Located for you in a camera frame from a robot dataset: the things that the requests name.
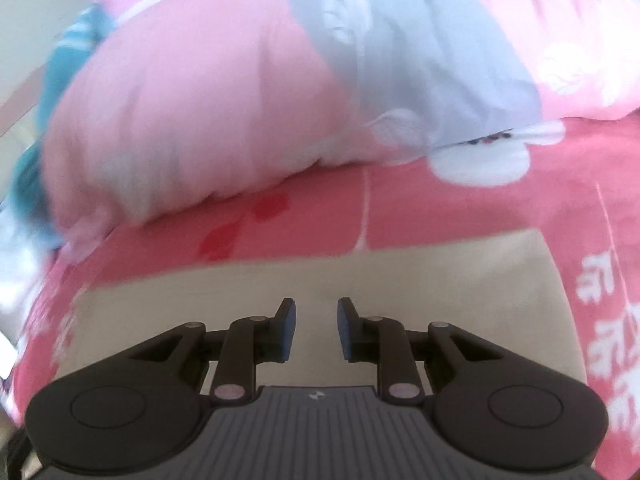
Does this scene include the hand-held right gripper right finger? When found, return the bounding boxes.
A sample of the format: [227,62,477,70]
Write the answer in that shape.
[337,297,503,406]

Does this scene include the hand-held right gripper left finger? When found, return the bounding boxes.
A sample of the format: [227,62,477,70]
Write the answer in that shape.
[130,297,297,406]

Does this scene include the beige pants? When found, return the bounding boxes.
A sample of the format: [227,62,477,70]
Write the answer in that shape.
[62,227,588,396]

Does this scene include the pink floral bed blanket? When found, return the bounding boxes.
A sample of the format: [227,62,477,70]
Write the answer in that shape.
[7,107,640,480]

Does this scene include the pink grey floral quilt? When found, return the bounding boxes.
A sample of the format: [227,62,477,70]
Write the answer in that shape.
[42,0,640,261]

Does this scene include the blue cartoon pillow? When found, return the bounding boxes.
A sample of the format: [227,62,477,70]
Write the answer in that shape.
[10,2,116,251]

